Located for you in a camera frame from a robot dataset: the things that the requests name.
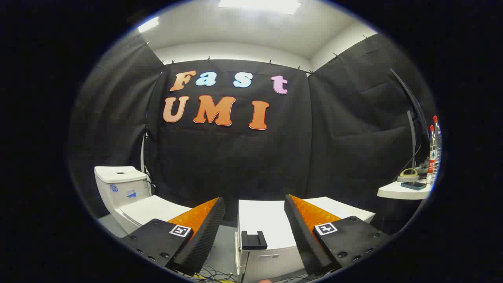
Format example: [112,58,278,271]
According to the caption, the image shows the small ceiling light panel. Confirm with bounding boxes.
[137,16,160,33]

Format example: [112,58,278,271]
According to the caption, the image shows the white drawer cabinet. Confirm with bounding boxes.
[235,196,376,283]

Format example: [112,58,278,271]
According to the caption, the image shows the clear red-capped water bottle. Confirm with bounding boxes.
[431,115,443,186]
[426,125,436,184]

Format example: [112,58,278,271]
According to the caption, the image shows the white toilet lid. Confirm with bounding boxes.
[119,195,192,227]

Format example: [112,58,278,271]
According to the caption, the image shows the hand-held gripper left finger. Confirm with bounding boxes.
[122,197,226,275]

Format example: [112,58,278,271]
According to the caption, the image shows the white toilet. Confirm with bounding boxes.
[94,165,193,235]

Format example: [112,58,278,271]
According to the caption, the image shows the tape roll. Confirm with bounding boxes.
[397,168,420,183]

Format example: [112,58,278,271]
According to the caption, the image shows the large ceiling light panel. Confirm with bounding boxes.
[218,0,301,16]

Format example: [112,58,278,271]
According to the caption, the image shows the black backdrop cloth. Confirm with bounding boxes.
[69,32,437,236]

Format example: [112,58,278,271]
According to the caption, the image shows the floor cables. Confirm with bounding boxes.
[173,264,237,283]

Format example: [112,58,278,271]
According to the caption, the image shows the black phone holder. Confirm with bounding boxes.
[240,230,268,251]

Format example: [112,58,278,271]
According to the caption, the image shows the white desk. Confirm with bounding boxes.
[377,180,433,200]

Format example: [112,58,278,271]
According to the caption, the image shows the curved black monitor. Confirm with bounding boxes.
[389,68,431,166]

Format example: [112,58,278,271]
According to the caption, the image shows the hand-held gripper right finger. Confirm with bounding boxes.
[284,194,390,276]

